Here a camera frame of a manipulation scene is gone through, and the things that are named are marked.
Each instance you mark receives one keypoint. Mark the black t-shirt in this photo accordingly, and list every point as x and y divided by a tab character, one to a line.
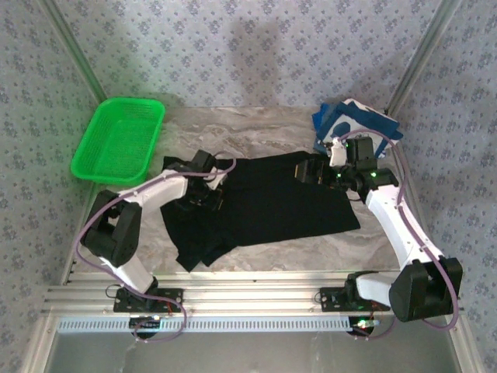
272	210

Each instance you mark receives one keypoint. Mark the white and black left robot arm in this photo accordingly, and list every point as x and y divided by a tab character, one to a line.
163	190

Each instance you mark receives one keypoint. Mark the blue t-shirt with white print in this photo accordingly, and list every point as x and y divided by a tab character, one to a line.
351	112

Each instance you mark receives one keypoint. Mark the plain dark blue folded t-shirt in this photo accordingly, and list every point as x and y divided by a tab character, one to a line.
319	118

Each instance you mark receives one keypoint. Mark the green plastic basket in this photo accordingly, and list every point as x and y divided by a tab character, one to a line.
116	143

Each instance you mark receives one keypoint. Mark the aluminium cross rails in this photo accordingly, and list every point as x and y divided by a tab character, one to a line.
252	295

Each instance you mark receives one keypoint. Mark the small controller board with LED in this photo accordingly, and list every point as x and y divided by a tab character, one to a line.
365	325
145	322

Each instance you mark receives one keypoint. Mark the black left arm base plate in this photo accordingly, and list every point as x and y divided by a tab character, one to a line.
167	301

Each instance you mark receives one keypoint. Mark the aluminium corner post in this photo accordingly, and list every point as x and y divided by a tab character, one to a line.
74	50
423	54

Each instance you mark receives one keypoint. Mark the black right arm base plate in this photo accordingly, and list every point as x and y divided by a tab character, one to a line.
330	299

